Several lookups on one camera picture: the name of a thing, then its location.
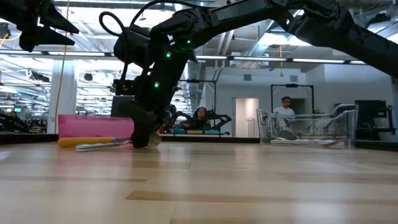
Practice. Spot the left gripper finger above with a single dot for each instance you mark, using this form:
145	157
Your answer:
40	37
53	17

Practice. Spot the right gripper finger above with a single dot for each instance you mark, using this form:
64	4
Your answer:
141	127

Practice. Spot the black background robot arm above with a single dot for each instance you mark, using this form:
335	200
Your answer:
220	118
175	119

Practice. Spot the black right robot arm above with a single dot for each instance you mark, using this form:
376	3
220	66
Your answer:
248	12

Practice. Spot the long ceiling light strip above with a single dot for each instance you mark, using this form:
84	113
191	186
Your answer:
77	53

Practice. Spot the red translucent plastic bin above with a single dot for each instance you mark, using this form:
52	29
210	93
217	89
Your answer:
93	126

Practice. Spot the person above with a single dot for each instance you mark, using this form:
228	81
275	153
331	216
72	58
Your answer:
200	119
285	104

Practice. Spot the white column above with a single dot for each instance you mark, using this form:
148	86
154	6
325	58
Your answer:
63	93

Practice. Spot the teal box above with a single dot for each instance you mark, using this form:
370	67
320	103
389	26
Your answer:
212	132

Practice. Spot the green exit sign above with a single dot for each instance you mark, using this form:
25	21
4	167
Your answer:
17	109

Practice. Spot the white door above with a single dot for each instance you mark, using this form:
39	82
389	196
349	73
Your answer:
245	115

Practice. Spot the clear plastic bin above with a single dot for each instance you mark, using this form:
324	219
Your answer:
264	124

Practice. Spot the black monitor on stand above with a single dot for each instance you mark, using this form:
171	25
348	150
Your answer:
370	112

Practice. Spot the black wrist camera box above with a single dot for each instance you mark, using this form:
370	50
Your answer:
122	87

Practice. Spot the silver ventilation duct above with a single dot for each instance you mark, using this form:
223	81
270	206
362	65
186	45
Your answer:
196	71
264	46

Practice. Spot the black gantry frame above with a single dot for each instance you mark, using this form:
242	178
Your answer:
292	85
202	81

